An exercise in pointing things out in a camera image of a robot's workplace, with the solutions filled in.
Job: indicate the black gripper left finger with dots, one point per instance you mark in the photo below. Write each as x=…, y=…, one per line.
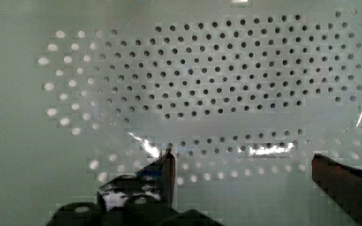
x=155, y=180

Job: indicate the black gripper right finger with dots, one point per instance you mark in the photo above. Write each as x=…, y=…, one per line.
x=342, y=183

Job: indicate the green plastic strainer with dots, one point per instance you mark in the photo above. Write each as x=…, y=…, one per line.
x=243, y=92

